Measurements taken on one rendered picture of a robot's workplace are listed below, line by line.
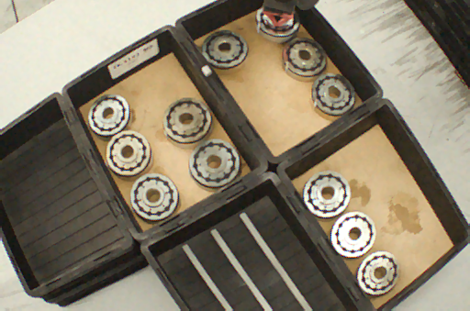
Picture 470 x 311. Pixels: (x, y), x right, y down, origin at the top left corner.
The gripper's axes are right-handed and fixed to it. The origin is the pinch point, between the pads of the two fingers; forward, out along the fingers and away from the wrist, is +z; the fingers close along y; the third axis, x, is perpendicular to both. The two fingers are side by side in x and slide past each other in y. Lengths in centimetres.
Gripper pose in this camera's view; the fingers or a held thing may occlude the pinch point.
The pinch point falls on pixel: (279, 16)
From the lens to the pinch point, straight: 131.2
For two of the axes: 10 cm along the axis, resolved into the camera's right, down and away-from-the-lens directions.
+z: -0.1, 4.3, 9.0
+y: 2.4, -8.8, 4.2
